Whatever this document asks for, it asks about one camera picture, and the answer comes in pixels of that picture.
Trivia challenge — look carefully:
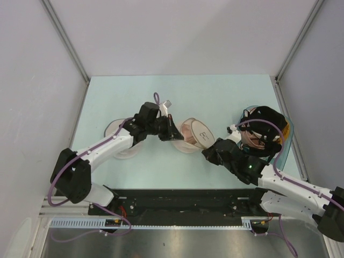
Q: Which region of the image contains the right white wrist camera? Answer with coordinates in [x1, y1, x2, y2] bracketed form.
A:
[226, 124, 241, 144]

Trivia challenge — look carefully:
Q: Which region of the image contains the black bra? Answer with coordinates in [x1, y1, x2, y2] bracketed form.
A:
[240, 106, 288, 159]

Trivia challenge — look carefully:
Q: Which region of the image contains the grey-trimmed mesh laundry bag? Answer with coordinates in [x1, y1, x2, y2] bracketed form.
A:
[104, 119, 143, 159]

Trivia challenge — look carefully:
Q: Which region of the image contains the aluminium frame post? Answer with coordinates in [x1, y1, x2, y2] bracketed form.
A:
[39, 0, 90, 85]
[275, 0, 326, 83]

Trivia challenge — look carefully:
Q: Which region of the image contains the yellow garment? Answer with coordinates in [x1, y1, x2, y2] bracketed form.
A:
[274, 118, 291, 145]

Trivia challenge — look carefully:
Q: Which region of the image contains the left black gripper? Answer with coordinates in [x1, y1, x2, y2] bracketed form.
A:
[146, 113, 183, 141]

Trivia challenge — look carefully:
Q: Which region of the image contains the pink bra from bag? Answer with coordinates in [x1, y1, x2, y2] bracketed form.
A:
[181, 120, 197, 145]

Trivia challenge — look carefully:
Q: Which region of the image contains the right aluminium frame post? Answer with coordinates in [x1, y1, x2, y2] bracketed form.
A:
[275, 0, 326, 83]

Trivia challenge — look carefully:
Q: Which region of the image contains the white slotted cable duct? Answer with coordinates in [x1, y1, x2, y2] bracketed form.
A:
[49, 218, 262, 230]

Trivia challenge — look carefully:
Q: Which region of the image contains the teal plastic basin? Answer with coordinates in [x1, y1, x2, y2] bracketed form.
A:
[236, 105, 296, 170]

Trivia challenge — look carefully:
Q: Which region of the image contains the left aluminium frame post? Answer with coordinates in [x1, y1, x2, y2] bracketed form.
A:
[39, 0, 90, 85]

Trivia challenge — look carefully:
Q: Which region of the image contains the pink mesh laundry bag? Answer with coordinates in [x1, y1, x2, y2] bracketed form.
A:
[172, 118, 216, 154]

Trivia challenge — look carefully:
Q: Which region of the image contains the aluminium side rail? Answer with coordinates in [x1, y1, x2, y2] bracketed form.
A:
[274, 77, 339, 258]

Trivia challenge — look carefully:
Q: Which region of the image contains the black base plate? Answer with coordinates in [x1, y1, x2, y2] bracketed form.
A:
[87, 189, 280, 226]

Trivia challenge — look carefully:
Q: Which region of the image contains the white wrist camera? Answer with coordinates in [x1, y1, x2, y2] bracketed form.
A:
[226, 124, 241, 144]
[159, 100, 171, 117]

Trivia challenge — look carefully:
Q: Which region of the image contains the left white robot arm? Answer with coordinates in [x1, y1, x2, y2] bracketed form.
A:
[48, 101, 184, 215]

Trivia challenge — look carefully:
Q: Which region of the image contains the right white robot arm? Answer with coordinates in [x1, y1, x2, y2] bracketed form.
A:
[202, 138, 343, 242]

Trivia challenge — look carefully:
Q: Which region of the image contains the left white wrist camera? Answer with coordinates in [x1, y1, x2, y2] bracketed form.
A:
[159, 100, 171, 117]

